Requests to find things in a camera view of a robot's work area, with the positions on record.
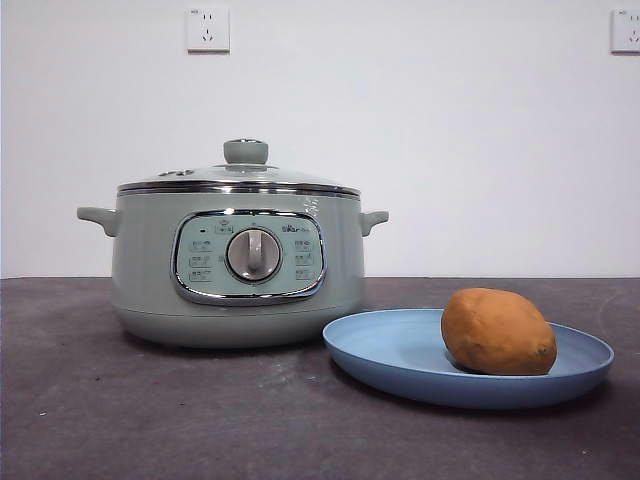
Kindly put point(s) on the glass lid with green knob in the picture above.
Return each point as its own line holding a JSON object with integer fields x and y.
{"x": 282, "y": 180}

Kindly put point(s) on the blue round plate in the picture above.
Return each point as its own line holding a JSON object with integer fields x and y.
{"x": 390, "y": 360}

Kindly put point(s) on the pale green electric steamer pot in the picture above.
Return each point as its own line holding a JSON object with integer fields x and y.
{"x": 145, "y": 250}

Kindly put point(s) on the brown potato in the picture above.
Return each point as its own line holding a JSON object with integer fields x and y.
{"x": 495, "y": 330}

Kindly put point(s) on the white wall socket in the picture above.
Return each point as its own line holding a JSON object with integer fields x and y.
{"x": 627, "y": 30}
{"x": 208, "y": 30}

